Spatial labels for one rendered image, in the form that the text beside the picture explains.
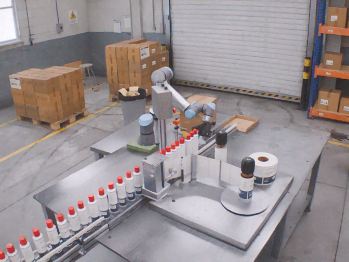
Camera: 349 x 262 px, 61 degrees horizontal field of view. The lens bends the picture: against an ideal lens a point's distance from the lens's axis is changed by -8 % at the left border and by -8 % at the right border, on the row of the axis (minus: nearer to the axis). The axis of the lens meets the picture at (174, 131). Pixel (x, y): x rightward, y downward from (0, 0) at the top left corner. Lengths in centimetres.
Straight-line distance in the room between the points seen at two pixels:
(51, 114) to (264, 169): 409
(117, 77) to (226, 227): 501
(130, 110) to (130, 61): 143
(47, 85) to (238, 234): 425
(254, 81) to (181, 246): 526
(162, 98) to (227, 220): 87
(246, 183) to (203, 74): 534
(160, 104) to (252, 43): 463
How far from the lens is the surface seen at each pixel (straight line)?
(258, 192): 211
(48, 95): 543
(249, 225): 186
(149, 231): 189
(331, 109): 586
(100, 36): 884
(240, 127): 315
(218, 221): 187
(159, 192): 200
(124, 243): 184
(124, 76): 631
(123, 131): 314
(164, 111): 212
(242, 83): 680
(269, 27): 642
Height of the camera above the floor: 209
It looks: 24 degrees down
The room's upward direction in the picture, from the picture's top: 2 degrees counter-clockwise
